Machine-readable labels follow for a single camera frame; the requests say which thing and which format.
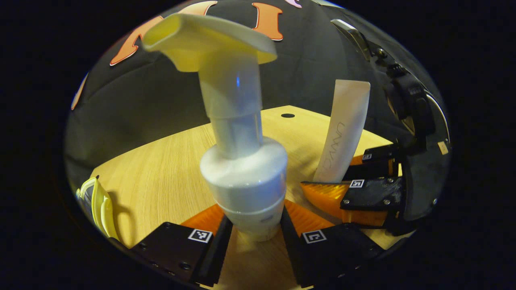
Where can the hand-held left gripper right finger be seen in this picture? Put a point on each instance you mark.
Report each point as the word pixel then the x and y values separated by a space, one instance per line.
pixel 338 249

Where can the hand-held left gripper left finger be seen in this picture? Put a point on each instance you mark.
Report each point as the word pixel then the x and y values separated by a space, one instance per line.
pixel 177 249

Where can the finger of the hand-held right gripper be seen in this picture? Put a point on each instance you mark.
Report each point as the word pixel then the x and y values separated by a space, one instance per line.
pixel 371 195
pixel 379 163

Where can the white squeeze tube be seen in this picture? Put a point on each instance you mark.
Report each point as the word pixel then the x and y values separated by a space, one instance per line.
pixel 346 129

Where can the white pump bottle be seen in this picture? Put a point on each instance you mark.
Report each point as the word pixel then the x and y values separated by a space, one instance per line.
pixel 242 177

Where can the black backdrop cloth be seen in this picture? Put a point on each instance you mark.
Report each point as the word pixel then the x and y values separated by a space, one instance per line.
pixel 141 100

